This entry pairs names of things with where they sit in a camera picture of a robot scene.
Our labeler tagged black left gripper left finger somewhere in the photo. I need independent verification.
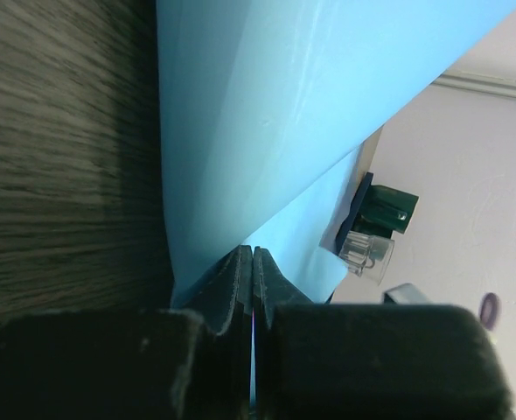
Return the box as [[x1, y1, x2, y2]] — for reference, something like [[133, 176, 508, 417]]
[[0, 246, 253, 419]]

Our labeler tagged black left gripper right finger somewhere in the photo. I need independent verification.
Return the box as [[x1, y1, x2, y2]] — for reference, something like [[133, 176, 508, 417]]
[[253, 248, 514, 419]]

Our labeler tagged large blue wrapping paper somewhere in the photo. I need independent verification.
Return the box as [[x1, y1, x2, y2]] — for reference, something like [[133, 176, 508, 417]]
[[157, 1, 516, 307]]

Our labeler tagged clear plastic cup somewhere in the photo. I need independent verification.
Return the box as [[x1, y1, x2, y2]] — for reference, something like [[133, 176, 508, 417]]
[[338, 231, 394, 284]]

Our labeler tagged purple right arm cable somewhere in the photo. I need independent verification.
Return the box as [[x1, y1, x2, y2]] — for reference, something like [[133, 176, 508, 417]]
[[478, 291, 502, 330]]

